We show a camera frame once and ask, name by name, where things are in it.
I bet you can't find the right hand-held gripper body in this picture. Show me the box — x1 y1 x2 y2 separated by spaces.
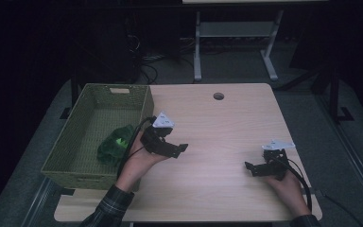
261 139 297 182

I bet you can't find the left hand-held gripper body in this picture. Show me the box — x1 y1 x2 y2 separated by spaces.
139 111 176 157

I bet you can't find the green knitted cloth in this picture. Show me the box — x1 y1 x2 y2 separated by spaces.
95 123 137 167

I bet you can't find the green woven basket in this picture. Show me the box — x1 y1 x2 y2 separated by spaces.
41 82 155 192

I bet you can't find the person's left hand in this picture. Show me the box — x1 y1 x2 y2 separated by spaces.
115 131 172 194

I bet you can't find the person's right hand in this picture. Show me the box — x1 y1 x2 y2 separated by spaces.
266 169 312 218

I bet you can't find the grey tape strip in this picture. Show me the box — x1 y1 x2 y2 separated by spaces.
302 187 324 197

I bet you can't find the black metal stand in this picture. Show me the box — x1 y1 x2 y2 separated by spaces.
311 61 355 125
59 70 80 121

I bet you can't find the white metal stand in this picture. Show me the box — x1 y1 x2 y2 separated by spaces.
193 9 285 83

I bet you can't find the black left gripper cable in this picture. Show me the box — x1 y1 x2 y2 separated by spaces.
116 115 158 178

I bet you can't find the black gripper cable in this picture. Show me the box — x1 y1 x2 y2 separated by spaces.
116 115 158 178
279 156 314 213

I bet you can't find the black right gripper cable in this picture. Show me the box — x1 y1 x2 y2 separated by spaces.
279 156 314 213

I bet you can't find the tangle of floor cables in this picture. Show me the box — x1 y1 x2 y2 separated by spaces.
125 33 197 85

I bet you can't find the black floor cable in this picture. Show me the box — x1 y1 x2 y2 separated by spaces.
320 191 363 227

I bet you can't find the metal floor rail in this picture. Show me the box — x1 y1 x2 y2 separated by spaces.
21 176 55 227
315 94 363 219

